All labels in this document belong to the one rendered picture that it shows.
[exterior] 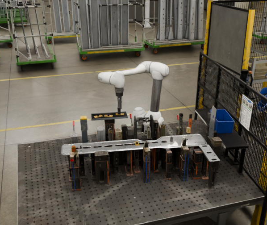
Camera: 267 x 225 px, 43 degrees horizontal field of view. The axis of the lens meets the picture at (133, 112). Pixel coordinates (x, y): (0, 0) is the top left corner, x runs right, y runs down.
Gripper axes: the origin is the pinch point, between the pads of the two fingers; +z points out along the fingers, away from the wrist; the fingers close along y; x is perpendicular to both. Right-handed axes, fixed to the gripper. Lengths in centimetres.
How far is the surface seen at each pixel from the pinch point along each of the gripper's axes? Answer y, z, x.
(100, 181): 59, 46, -14
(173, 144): 32, 20, 53
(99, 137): 27.1, 16.5, -18.0
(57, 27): -885, 70, -283
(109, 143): 31.8, 20.1, -8.1
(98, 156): 60, 17, -15
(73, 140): 31, 19, -43
